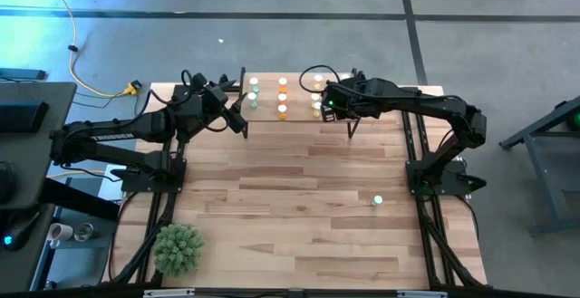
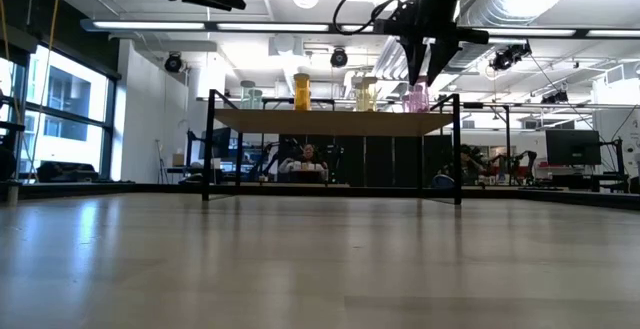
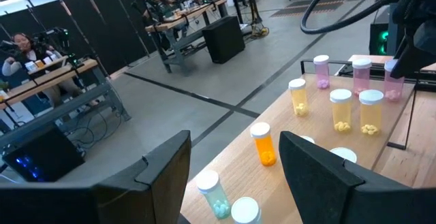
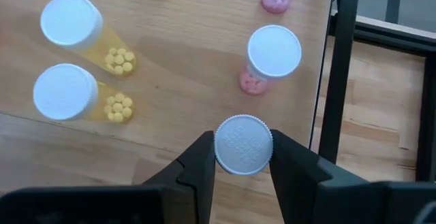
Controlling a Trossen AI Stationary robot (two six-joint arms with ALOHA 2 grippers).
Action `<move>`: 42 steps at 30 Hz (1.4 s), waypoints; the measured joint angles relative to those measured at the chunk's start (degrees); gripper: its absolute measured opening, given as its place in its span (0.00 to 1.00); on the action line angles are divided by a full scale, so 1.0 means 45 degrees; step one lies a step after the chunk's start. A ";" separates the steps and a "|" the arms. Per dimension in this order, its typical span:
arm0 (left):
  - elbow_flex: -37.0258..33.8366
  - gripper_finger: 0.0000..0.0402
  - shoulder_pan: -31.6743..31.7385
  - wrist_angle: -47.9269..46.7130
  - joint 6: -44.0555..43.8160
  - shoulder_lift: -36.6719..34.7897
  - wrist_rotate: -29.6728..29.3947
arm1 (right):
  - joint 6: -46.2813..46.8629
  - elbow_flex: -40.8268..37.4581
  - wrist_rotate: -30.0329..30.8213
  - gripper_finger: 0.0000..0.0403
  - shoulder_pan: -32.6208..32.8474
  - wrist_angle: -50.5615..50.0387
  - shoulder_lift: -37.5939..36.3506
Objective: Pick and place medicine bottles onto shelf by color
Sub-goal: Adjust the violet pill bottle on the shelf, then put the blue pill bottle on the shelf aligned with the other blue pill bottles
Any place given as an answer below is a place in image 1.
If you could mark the black box device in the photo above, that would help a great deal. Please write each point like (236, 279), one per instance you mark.
(22, 116)

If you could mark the orange medicine bottle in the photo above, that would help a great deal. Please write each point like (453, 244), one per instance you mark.
(282, 110)
(282, 97)
(283, 83)

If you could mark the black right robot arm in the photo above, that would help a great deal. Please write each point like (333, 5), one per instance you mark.
(430, 103)

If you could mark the black curved clamp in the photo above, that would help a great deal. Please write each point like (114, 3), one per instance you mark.
(358, 74)
(221, 80)

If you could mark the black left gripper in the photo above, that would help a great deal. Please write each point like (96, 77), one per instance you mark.
(210, 101)

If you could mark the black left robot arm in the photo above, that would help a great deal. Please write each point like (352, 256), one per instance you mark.
(113, 135)

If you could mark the grey metal table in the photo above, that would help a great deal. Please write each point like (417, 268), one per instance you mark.
(546, 185)

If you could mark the silver metal bracket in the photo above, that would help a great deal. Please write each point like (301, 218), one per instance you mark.
(422, 294)
(168, 293)

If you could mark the black desk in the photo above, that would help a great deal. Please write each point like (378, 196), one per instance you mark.
(27, 153)

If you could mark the white cup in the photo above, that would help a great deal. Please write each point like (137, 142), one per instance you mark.
(60, 232)

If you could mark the black device with green light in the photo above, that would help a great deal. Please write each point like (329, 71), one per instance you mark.
(20, 232)

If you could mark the green artificial plant ball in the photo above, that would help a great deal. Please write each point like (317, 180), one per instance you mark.
(178, 249)

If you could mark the metal cup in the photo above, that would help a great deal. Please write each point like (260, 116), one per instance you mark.
(84, 232)

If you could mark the teal medicine bottle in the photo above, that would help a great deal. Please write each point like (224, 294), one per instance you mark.
(376, 200)
(252, 99)
(254, 84)

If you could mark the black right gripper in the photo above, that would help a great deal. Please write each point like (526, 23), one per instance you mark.
(349, 101)

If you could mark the black aluminium rig frame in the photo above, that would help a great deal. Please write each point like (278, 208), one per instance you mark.
(410, 153)

